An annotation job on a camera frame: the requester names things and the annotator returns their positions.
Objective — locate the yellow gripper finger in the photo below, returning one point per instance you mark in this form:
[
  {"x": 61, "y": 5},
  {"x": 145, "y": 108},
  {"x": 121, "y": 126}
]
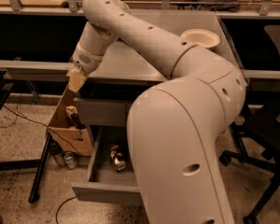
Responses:
[{"x": 77, "y": 79}]

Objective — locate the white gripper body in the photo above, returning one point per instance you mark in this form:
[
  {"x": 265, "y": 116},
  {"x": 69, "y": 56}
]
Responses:
[{"x": 86, "y": 61}]

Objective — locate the crushed orange soda can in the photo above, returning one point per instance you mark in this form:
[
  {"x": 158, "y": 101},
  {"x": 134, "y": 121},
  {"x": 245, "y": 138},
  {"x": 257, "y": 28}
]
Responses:
[{"x": 118, "y": 157}]

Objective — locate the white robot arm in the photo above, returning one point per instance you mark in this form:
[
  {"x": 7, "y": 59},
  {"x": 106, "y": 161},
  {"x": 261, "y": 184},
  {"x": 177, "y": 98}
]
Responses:
[{"x": 174, "y": 189}]

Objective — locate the grey drawer cabinet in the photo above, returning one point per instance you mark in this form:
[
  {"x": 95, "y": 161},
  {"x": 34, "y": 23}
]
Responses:
[{"x": 127, "y": 62}]

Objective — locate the closed grey upper drawer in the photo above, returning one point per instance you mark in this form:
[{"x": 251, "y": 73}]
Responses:
[{"x": 103, "y": 112}]

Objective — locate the open grey middle drawer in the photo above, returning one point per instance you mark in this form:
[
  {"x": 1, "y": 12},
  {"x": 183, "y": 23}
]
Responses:
[{"x": 104, "y": 184}]

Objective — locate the snack bag in box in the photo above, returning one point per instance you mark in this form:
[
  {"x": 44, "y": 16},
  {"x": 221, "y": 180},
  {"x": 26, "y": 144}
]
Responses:
[{"x": 71, "y": 112}]

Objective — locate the cardboard box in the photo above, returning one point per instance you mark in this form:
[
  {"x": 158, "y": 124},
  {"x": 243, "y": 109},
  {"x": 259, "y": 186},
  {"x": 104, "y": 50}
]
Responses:
[{"x": 64, "y": 132}]

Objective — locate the dark bottle on floor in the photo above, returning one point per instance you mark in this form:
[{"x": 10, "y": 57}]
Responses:
[{"x": 56, "y": 152}]

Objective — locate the clear bottle on floor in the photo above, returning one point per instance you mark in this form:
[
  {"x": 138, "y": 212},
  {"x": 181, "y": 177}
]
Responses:
[{"x": 70, "y": 160}]

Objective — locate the white paper bowl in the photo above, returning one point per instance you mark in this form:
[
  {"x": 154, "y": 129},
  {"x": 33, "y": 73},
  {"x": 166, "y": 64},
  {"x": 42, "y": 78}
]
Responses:
[{"x": 201, "y": 37}]

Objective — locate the black table leg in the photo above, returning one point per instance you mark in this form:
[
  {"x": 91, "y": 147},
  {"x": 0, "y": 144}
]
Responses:
[{"x": 34, "y": 195}]

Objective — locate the black office chair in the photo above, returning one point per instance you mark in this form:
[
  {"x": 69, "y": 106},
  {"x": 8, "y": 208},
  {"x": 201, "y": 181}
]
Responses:
[{"x": 263, "y": 126}]

